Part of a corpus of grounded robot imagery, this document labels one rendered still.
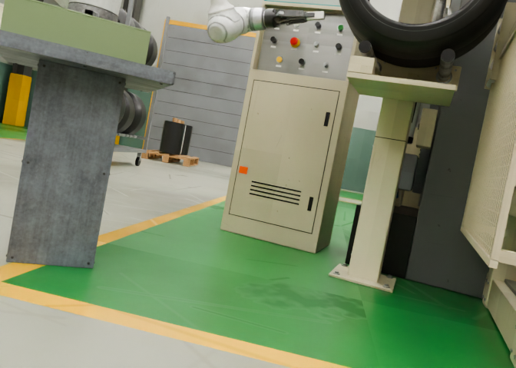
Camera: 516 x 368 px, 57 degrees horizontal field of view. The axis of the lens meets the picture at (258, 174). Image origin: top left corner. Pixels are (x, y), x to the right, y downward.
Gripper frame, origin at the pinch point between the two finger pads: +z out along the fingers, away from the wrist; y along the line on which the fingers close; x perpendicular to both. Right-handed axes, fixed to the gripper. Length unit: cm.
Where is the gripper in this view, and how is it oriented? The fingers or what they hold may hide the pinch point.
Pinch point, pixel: (315, 15)
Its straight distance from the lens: 195.9
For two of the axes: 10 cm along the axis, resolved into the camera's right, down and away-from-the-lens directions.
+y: 3.3, 0.2, 9.4
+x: -0.5, 10.0, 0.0
